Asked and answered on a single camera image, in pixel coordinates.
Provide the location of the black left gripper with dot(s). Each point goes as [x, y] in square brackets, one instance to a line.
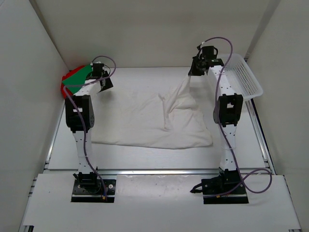
[108, 83]

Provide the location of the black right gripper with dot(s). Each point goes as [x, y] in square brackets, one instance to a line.
[193, 72]

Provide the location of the green t shirt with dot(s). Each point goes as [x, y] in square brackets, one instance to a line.
[77, 79]

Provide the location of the red t shirt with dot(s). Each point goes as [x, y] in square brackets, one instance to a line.
[69, 74]

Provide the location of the white cloth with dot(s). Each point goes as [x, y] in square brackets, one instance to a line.
[172, 120]

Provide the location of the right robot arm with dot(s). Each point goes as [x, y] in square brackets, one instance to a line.
[228, 103]

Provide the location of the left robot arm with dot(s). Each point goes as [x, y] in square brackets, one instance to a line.
[80, 119]

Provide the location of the white plastic basket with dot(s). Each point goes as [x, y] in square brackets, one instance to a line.
[238, 78]

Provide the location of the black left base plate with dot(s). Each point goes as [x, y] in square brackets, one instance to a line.
[84, 193]

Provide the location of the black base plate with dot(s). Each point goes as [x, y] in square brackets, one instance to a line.
[84, 193]
[226, 188]

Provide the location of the aluminium rail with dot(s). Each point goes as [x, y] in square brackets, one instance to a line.
[154, 171]

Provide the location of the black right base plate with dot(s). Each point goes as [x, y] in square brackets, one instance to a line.
[226, 188]

